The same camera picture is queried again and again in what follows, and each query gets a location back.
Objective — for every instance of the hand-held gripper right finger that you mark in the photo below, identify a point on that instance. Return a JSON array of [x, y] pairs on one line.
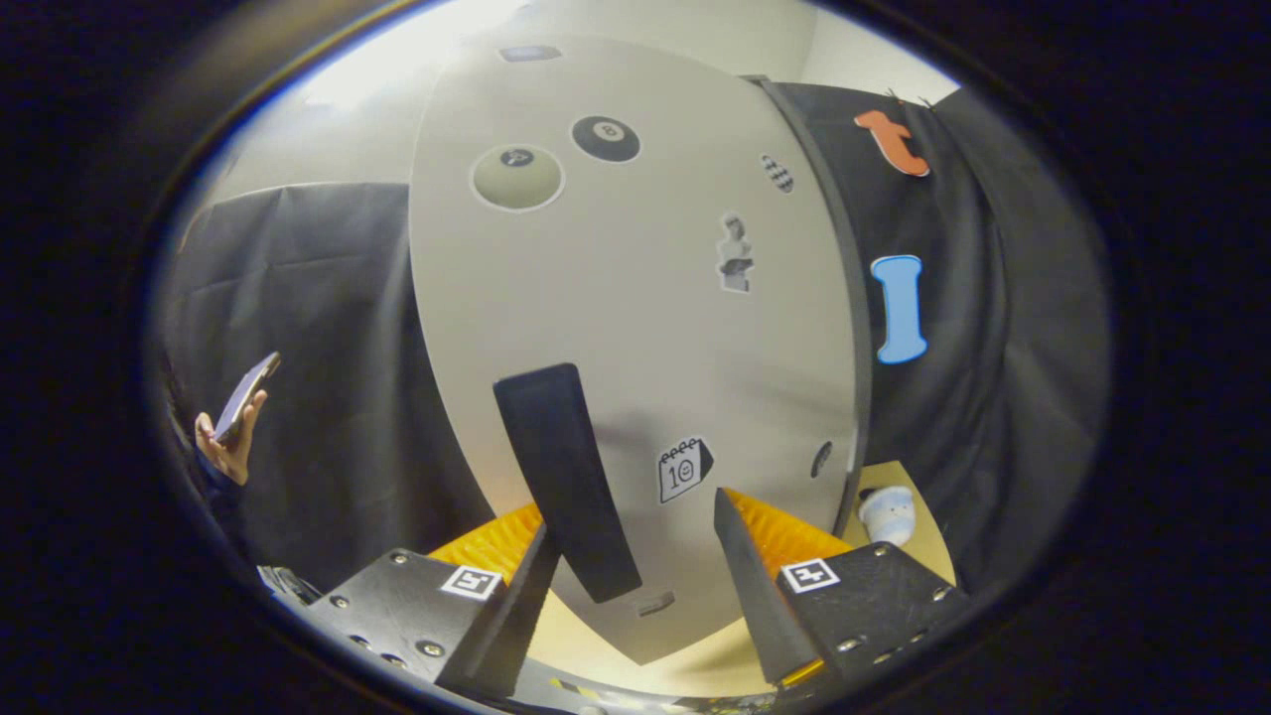
[[760, 596]]

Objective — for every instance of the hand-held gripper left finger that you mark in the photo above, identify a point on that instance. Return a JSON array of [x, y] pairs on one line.
[[516, 626]]

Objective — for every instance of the small white and blue container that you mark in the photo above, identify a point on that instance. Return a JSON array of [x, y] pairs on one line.
[[889, 516]]

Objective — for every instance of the dark grey cabinet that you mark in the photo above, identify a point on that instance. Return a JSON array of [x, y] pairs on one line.
[[862, 397]]

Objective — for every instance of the black backdrop cloth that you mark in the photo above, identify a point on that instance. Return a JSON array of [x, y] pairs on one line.
[[348, 298]]

